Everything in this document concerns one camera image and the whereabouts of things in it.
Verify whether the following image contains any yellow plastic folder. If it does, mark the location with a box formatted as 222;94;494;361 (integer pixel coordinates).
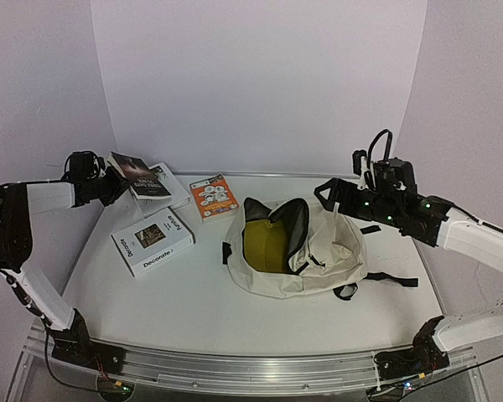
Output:
243;219;290;274

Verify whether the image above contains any aluminium table edge rail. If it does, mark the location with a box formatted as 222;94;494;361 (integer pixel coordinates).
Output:
173;169;359;180

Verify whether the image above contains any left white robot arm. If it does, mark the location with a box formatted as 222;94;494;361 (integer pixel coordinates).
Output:
0;167;129;332

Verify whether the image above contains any black Three Days book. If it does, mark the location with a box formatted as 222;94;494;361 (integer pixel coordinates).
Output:
108;152;171;200

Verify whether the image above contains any white palm leaf book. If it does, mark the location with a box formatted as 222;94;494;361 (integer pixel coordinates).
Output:
137;162;190;218

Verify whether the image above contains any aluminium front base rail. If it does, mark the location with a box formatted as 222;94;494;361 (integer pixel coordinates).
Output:
5;321;489;401

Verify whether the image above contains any orange comic book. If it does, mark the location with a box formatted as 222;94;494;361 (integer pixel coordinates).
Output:
189;173;240;223

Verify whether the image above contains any beige canvas backpack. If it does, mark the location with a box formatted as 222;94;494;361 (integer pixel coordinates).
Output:
222;198;418;302

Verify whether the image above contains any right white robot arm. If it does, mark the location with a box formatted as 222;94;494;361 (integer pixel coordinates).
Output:
314;178;503;352

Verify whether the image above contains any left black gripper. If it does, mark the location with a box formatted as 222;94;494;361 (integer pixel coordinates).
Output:
86;164;131;205

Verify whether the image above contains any white Decorate furniture book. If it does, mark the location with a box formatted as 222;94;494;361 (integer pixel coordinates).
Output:
111;208;195;277

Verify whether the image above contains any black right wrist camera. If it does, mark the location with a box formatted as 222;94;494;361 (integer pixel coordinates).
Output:
352;129;417;195

